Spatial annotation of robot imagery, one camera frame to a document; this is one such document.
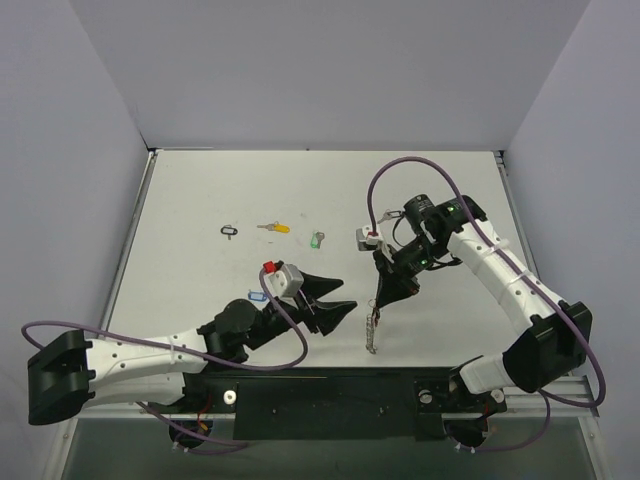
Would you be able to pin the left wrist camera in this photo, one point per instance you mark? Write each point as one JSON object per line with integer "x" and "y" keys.
{"x": 285, "y": 279}

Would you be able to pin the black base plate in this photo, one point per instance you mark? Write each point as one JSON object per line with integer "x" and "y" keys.
{"x": 341, "y": 403}

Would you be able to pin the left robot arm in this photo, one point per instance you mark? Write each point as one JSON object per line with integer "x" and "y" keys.
{"x": 85, "y": 367}

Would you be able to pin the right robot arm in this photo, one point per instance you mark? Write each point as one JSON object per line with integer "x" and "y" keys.
{"x": 551, "y": 334}

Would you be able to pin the key with clear black tag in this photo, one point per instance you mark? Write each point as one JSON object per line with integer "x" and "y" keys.
{"x": 390, "y": 215}

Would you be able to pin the aluminium front rail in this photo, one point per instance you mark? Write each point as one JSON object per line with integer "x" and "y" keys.
{"x": 567, "y": 397}

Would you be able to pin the key with yellow tag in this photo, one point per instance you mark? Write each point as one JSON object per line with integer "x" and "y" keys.
{"x": 275, "y": 227}

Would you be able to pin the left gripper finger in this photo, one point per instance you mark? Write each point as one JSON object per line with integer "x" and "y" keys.
{"x": 324, "y": 317}
{"x": 315, "y": 287}

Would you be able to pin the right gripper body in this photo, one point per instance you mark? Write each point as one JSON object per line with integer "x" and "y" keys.
{"x": 390, "y": 267}

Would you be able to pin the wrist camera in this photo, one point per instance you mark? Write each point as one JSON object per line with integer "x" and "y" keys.
{"x": 368, "y": 240}
{"x": 285, "y": 279}

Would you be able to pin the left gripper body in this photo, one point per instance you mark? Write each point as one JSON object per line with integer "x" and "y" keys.
{"x": 307, "y": 306}

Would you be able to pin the key with black outlined tag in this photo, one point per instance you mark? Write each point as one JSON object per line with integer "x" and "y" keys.
{"x": 229, "y": 231}

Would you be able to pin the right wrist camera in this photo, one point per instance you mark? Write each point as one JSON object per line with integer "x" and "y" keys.
{"x": 368, "y": 240}

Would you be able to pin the key with green tag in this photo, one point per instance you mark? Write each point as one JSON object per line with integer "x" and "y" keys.
{"x": 317, "y": 239}

